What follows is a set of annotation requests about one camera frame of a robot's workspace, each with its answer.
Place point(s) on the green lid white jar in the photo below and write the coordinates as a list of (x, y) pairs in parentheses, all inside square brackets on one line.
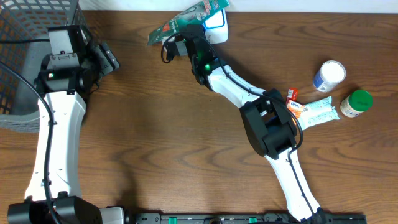
[(356, 103)]

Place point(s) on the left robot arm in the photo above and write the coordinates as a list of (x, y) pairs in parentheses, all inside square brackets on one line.
[(54, 194)]

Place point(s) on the red packet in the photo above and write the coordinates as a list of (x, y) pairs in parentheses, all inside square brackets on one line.
[(292, 94)]

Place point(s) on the white barcode scanner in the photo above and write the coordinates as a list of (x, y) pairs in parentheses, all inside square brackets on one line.
[(216, 28)]

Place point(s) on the mint green wipes pack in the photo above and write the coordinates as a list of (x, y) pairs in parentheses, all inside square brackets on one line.
[(318, 112)]

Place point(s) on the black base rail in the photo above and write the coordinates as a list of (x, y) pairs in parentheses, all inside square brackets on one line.
[(156, 218)]

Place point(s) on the green box with label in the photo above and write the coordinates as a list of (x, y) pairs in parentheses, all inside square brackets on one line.
[(196, 14)]

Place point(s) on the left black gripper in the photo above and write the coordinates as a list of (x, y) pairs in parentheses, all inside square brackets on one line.
[(106, 58)]

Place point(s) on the orange snack packet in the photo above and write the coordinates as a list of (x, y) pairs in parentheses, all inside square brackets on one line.
[(296, 108)]

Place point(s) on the grey plastic mesh basket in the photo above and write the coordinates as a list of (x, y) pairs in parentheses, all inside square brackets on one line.
[(24, 44)]

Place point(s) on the white tub blue label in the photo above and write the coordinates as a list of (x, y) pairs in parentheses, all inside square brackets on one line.
[(330, 74)]

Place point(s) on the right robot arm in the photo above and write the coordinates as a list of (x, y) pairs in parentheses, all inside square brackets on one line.
[(270, 127)]

